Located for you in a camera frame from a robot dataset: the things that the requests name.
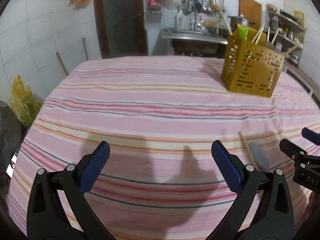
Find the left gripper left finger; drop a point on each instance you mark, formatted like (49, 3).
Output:
(46, 218)

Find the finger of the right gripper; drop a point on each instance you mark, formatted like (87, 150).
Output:
(311, 136)
(296, 153)

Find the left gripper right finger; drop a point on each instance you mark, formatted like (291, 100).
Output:
(273, 218)

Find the grey spatula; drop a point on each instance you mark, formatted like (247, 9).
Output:
(260, 159)

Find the green frog handle knife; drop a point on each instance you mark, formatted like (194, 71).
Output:
(242, 32)

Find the yellow perforated utensil holder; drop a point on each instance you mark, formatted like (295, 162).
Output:
(250, 67)

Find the dark grey bag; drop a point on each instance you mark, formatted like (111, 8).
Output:
(11, 136)

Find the yellow plastic bag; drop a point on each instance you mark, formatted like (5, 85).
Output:
(23, 103)

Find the pink striped tablecloth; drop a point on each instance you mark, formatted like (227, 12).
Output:
(160, 116)

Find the steel cooking pot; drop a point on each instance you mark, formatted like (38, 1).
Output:
(239, 20)

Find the steel sink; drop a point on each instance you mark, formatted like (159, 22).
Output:
(189, 35)

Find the rectangular wooden cutting board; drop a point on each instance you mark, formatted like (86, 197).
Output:
(252, 11)

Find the wooden chopstick in holder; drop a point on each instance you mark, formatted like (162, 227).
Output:
(226, 23)

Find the dark wooden glass door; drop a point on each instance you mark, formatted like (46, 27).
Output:
(120, 28)

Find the corner wall shelf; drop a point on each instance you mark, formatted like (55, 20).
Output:
(290, 34)

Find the yellow wall sticker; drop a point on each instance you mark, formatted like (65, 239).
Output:
(300, 17)

